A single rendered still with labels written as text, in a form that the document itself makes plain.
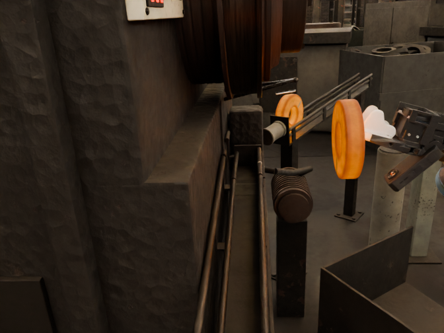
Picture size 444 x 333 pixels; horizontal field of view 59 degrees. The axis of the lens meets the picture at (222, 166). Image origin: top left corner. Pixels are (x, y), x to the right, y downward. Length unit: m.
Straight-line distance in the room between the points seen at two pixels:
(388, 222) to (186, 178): 1.39
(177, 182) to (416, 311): 0.45
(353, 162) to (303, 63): 2.88
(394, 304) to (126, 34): 0.57
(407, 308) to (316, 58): 3.00
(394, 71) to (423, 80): 0.24
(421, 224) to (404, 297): 1.19
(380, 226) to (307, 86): 2.03
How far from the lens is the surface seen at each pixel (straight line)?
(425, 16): 4.80
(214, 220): 0.67
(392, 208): 1.78
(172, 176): 0.51
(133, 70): 0.47
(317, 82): 3.60
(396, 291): 0.76
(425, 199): 1.87
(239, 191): 0.95
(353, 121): 0.73
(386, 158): 1.70
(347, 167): 0.75
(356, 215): 2.27
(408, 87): 3.14
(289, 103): 1.43
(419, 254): 2.00
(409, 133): 0.80
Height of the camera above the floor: 1.06
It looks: 21 degrees down
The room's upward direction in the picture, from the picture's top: 3 degrees counter-clockwise
